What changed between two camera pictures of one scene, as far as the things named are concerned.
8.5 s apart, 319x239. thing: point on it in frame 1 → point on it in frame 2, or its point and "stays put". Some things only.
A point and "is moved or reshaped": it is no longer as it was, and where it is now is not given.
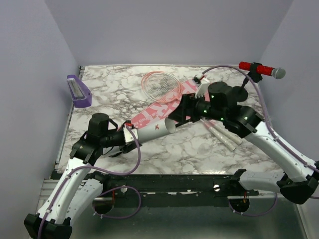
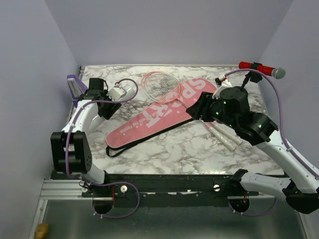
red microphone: [278, 73] stays put
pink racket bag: [160, 111] is moved or reshaped
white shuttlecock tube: [158, 128] → [129, 92]
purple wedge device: [81, 96] stays put
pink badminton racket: [164, 87] stays put
